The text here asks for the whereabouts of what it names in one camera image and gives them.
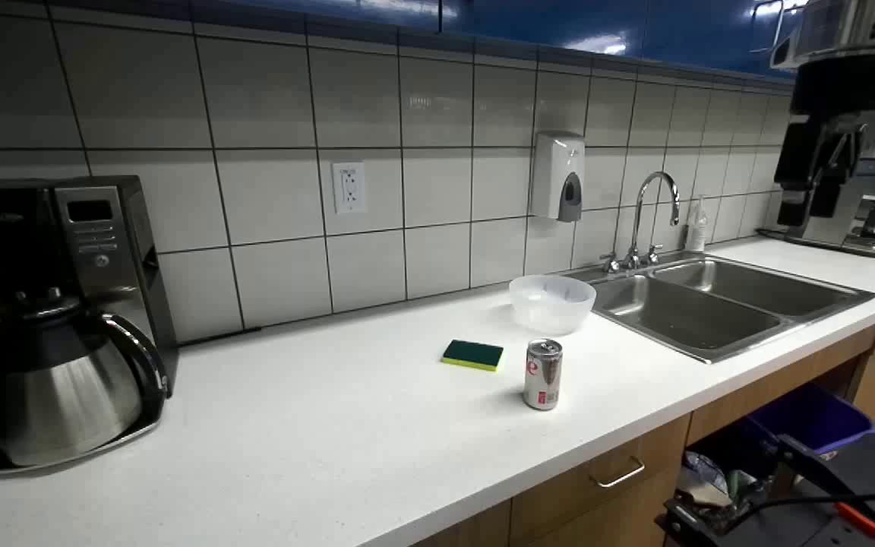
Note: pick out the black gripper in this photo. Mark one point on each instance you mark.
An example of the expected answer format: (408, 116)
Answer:
(847, 84)

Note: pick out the grey soda can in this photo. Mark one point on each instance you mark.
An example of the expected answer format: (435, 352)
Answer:
(543, 374)

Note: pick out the clear plastic bowl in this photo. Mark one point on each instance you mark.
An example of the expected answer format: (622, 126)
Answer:
(550, 301)

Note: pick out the steel espresso machine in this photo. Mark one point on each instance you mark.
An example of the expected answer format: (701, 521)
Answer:
(873, 216)

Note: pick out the small white soap bottle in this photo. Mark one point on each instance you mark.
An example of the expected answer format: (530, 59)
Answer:
(697, 233)

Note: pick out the steel double sink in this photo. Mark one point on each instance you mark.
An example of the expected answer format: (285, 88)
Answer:
(721, 303)

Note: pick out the chrome sink faucet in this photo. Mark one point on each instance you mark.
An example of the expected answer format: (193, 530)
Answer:
(652, 216)

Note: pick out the blue plastic bin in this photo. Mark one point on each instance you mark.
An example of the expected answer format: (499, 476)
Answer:
(813, 416)

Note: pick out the blue upper cabinets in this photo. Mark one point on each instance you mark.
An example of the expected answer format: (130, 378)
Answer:
(560, 26)

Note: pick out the black stand with orange clamp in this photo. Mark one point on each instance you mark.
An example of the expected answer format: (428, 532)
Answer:
(813, 497)

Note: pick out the green yellow sponge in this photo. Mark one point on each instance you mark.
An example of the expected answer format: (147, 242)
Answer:
(473, 352)

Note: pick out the wooden base cabinets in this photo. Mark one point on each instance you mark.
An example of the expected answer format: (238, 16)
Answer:
(560, 506)

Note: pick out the black coffee maker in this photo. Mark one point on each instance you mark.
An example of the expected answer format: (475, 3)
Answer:
(73, 243)

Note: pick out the steel coffee carafe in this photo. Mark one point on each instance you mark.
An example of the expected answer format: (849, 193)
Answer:
(62, 391)

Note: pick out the white wall soap dispenser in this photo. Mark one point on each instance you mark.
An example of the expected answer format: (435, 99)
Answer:
(556, 176)

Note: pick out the white wall outlet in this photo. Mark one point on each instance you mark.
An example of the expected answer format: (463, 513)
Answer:
(352, 190)

